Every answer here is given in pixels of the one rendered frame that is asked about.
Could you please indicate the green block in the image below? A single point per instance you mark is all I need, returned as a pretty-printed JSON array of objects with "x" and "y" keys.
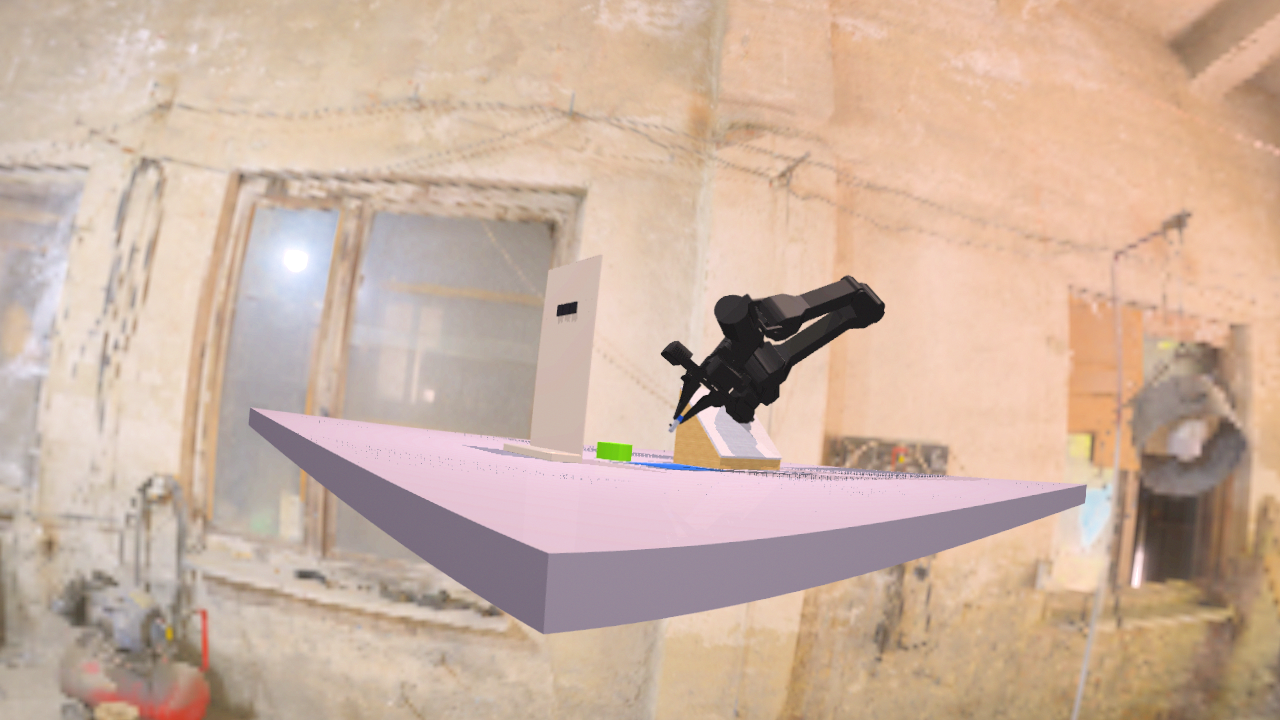
[{"x": 614, "y": 451}]

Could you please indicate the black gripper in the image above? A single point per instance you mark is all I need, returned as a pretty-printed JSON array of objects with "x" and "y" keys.
[{"x": 737, "y": 407}]

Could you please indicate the blue square marking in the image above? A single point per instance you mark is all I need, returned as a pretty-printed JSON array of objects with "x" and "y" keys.
[{"x": 678, "y": 466}]

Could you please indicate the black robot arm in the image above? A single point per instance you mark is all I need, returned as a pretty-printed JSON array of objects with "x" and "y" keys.
[{"x": 849, "y": 304}]

